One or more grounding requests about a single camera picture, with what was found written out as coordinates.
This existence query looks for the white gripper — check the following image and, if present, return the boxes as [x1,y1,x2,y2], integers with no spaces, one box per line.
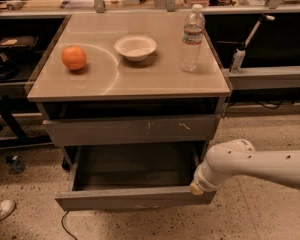
[189,163,219,196]

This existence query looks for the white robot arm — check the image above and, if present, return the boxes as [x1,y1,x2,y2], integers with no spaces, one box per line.
[189,139,300,195]

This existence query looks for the grey drawer cabinet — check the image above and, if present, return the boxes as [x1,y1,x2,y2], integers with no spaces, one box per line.
[27,11,232,172]

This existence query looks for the grey top drawer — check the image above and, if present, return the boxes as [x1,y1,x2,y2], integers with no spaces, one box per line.
[43,114,220,146]

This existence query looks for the white bowl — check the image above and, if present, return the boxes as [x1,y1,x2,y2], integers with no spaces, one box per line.
[114,35,157,62]

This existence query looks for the clear plastic water bottle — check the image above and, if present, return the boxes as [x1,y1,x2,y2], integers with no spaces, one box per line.
[180,4,205,72]

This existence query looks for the orange fruit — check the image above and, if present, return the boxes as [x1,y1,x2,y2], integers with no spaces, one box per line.
[61,45,87,71]

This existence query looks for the small dark floor object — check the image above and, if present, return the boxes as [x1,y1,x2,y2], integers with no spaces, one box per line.
[6,155,25,174]

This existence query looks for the white sneaker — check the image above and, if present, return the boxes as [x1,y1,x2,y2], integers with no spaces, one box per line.
[0,200,16,222]

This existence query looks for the black tool on shelf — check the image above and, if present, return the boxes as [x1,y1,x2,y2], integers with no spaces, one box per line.
[0,50,19,80]

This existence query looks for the black floor cable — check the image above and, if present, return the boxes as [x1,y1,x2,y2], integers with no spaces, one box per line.
[60,210,78,240]

